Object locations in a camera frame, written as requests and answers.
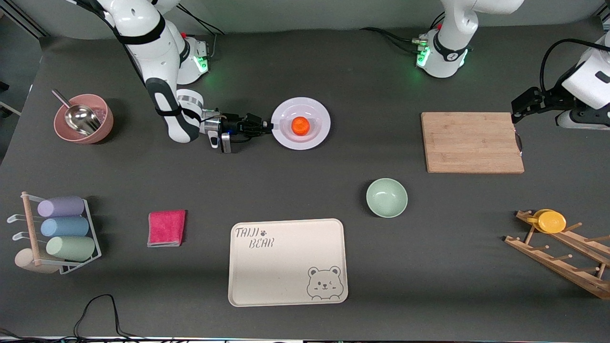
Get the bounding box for white round plate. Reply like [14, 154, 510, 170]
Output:
[270, 97, 331, 151]

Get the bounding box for wooden cutting board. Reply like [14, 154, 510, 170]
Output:
[421, 112, 525, 174]

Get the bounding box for yellow cup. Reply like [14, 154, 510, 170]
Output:
[527, 209, 567, 234]

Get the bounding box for pink folded cloth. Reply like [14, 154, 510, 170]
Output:
[147, 210, 186, 248]

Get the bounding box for light green bowl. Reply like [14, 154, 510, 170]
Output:
[366, 178, 408, 219]

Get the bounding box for beige bear print tray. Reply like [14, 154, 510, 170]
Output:
[228, 218, 348, 307]

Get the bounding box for wooden peg drying rack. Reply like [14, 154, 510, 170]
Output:
[504, 210, 610, 300]

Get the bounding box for metal scoop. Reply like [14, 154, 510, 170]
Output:
[51, 89, 102, 136]

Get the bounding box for pink bowl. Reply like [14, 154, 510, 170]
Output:
[53, 94, 114, 144]

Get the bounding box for purple cup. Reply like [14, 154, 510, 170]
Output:
[37, 196, 85, 218]

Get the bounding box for blue cup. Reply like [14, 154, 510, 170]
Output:
[41, 217, 90, 238]

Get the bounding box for green cup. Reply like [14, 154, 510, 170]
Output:
[46, 236, 96, 262]

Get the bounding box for beige cup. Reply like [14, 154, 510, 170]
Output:
[14, 248, 60, 274]

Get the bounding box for black right arm base cables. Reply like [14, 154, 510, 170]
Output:
[179, 5, 227, 37]

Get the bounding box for black arm base cables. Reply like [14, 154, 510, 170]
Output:
[360, 12, 446, 54]
[179, 5, 227, 37]

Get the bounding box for black left arm base cables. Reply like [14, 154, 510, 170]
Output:
[360, 12, 446, 54]

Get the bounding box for black floor cable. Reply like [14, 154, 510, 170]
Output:
[0, 294, 191, 343]

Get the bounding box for white wire cup rack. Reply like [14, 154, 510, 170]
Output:
[7, 192, 102, 275]

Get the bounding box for black metal frame profile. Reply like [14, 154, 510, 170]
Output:
[0, 2, 51, 38]

